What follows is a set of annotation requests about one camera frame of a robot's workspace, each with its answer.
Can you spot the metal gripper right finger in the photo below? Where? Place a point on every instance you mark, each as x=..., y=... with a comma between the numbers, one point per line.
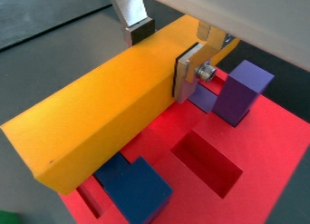
x=195, y=63

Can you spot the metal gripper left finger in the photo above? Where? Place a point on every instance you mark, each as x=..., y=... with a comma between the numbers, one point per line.
x=138, y=25

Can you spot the long yellow block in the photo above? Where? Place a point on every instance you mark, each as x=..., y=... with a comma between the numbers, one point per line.
x=72, y=131

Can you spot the red slotted board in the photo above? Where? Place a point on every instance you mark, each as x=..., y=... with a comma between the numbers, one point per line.
x=227, y=170

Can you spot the low purple block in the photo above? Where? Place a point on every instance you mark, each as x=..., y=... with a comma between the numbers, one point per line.
x=203, y=98

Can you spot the green arch block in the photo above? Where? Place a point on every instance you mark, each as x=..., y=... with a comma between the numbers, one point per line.
x=8, y=218

